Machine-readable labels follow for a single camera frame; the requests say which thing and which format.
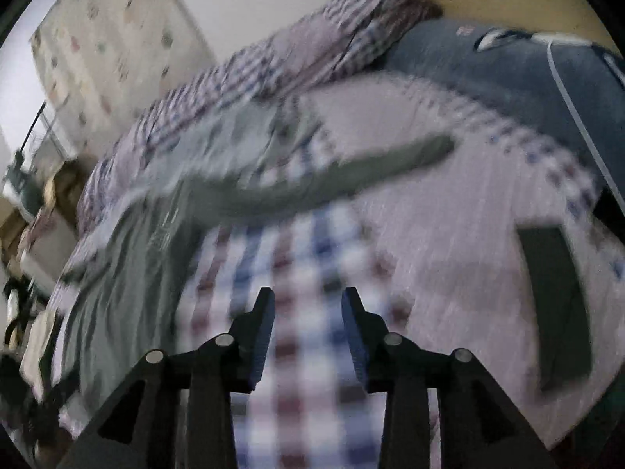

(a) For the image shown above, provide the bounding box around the checkered bed sheet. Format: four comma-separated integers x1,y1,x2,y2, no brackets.
19,72,625,469

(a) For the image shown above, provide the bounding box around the light grey-blue shirt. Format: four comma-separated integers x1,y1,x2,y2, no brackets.
120,97,322,203

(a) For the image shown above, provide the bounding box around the checkered folded quilt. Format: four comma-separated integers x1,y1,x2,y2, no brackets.
76,0,444,235

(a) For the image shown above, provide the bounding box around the white charging cable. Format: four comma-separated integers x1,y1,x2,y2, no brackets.
545,38,625,207

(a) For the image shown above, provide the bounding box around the pineapple print curtain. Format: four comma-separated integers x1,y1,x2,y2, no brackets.
31,0,214,157

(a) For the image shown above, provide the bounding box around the wooden bed frame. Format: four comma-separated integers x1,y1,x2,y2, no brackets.
436,0,619,53

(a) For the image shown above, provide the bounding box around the blue denim pillow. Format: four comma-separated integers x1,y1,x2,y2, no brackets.
380,18,624,188

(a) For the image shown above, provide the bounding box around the black phone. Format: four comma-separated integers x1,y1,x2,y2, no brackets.
516,224,592,394

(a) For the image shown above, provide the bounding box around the dark green shirt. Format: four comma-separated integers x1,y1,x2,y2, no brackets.
61,133,454,413

